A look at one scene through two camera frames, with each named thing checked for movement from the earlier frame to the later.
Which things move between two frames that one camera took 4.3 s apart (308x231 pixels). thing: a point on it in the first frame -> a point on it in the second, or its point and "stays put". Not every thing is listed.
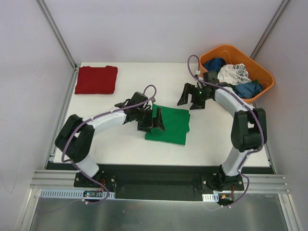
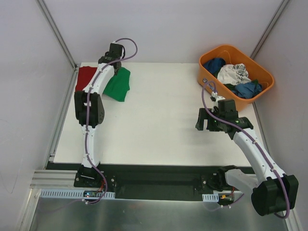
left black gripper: x=148 y=121 -> x=117 y=66
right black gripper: x=194 y=95 -> x=203 y=119
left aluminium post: x=57 y=32 stays put
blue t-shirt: x=248 y=90 stays put
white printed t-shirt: x=236 y=73 stays put
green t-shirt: x=175 y=122 -> x=118 y=85
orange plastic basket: x=232 y=56 stays put
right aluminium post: x=270 y=28 stays put
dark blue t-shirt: x=214 y=64 stays put
